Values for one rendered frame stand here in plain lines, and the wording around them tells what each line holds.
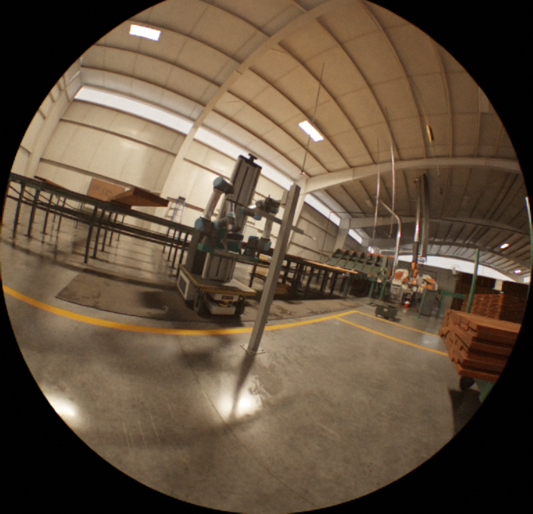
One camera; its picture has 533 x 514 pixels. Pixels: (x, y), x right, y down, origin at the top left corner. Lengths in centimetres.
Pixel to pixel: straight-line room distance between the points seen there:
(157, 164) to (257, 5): 746
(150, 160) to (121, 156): 151
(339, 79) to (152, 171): 838
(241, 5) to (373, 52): 393
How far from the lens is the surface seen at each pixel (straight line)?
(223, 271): 202
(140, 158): 899
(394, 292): 916
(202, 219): 156
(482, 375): 113
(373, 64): 684
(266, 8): 646
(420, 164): 991
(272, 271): 121
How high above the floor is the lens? 74
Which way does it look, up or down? 3 degrees up
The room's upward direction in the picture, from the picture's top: 15 degrees clockwise
